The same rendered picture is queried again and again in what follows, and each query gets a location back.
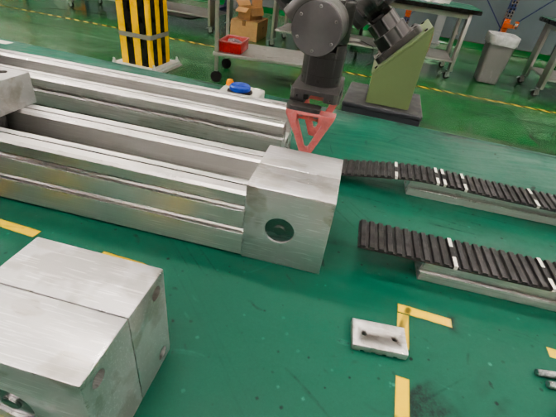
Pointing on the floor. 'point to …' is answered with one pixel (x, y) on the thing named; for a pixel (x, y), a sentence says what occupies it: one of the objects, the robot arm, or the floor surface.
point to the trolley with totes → (228, 48)
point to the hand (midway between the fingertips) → (309, 140)
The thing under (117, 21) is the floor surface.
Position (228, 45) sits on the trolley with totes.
